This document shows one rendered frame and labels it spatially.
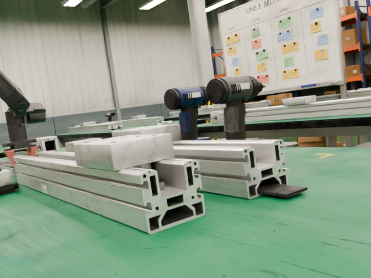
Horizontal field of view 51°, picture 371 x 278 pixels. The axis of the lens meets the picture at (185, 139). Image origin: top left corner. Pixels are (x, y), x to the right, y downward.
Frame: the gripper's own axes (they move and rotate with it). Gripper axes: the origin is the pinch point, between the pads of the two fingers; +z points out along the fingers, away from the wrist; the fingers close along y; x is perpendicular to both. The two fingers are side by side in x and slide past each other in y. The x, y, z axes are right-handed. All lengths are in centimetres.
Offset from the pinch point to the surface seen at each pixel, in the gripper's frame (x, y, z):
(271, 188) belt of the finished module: -96, 18, 3
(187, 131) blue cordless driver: -53, 33, -6
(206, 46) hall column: 577, 564, -144
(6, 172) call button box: -31.5, -10.7, -2.3
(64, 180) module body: -63, -5, -1
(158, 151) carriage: -88, 2, -6
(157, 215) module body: -95, -3, 2
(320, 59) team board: 77, 283, -37
